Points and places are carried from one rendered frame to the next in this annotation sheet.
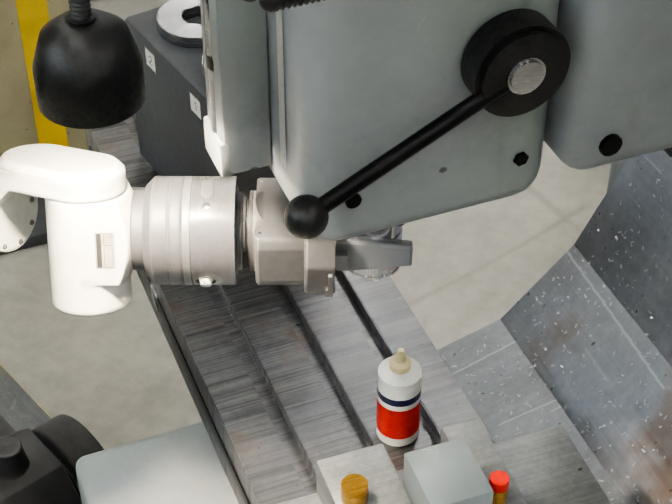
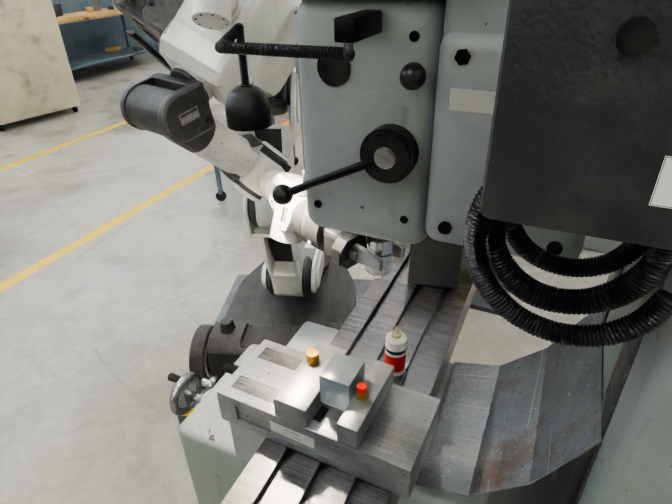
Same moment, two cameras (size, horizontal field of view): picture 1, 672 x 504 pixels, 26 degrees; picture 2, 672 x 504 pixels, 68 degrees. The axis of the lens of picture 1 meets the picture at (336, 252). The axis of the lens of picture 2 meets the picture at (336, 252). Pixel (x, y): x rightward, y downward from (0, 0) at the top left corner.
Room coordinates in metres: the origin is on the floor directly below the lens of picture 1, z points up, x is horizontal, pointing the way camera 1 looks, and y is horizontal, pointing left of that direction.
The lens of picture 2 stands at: (0.36, -0.51, 1.68)
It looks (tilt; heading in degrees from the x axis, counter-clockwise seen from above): 31 degrees down; 47
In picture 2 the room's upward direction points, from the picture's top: 1 degrees counter-clockwise
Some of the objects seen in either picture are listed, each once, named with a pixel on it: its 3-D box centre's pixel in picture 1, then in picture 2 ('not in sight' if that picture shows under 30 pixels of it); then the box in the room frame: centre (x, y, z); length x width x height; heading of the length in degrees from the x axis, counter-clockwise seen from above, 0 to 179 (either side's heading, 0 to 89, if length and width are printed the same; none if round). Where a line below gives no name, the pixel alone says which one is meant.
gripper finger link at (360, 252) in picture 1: (373, 256); (366, 259); (0.87, -0.03, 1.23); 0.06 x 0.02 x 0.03; 90
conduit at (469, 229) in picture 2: not in sight; (574, 216); (0.81, -0.35, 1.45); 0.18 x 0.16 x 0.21; 112
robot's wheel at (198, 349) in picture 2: not in sight; (206, 353); (0.90, 0.74, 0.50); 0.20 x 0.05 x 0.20; 40
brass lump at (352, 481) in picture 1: (354, 491); (312, 356); (0.75, -0.01, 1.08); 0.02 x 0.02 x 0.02
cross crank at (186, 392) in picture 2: not in sight; (196, 397); (0.72, 0.43, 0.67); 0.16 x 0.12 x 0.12; 112
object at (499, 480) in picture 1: (498, 487); (361, 391); (0.75, -0.13, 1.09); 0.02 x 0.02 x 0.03
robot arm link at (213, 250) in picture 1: (260, 232); (341, 234); (0.90, 0.06, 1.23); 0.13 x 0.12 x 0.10; 0
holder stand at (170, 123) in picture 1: (225, 114); (438, 229); (1.29, 0.12, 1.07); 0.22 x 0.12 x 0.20; 33
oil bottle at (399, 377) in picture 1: (399, 391); (395, 348); (0.92, -0.06, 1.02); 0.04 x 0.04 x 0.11
